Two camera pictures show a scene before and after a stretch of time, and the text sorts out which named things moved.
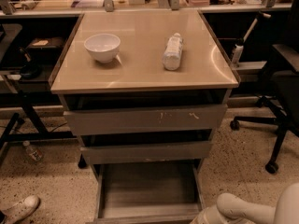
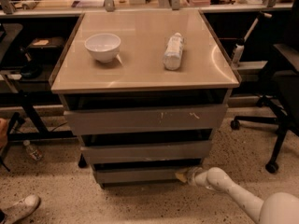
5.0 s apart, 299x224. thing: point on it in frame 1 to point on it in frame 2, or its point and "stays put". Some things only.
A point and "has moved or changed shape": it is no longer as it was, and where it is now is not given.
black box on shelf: [47, 45] stays put
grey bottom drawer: [159, 192] has moved or changed shape
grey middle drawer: [148, 152] stays put
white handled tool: [238, 48] stays put
